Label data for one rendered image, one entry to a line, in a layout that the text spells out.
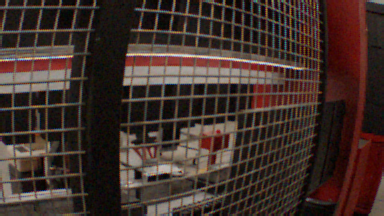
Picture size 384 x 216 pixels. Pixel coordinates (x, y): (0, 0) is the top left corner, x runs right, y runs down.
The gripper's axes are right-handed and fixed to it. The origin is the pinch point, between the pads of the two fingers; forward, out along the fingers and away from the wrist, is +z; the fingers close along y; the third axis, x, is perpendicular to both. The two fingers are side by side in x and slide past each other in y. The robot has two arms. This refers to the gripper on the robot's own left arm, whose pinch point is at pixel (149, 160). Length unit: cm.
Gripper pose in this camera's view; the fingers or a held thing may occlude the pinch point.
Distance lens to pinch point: 180.3
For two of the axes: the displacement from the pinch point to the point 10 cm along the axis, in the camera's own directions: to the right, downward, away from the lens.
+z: 2.7, 9.5, -1.7
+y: 6.4, -0.5, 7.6
